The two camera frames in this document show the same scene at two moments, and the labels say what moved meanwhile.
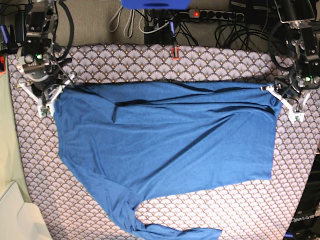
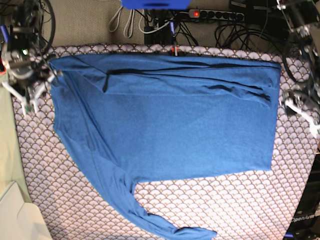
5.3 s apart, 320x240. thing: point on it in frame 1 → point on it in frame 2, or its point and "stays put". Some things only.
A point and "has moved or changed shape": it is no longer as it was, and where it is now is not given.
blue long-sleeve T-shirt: x=131 y=142 has moved or changed shape
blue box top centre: x=155 y=4 stays put
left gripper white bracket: x=45 y=110 → x=31 y=98
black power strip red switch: x=215 y=14 stays put
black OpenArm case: x=305 y=224 stays put
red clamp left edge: x=3 y=70 stays put
